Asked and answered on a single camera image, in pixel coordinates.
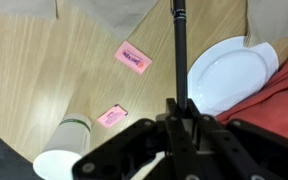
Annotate white round plate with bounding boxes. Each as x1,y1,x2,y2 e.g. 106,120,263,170
186,35,280,117

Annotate white paper cup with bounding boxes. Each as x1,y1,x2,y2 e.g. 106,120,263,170
32,112,93,180

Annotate red cloth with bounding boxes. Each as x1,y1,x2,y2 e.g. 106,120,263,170
215,49,288,146

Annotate black pen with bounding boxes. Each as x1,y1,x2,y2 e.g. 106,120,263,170
170,0,189,113

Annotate pink sugar packet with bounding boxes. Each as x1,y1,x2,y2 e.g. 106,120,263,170
113,40,154,76
96,103,129,130

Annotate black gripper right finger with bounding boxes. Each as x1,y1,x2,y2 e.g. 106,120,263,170
185,98,288,180

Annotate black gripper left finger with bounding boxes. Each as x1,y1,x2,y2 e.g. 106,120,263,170
71,97,199,180

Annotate brown paper napkin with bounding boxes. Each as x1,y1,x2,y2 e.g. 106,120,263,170
243,0,288,48
66,0,161,41
0,0,58,22

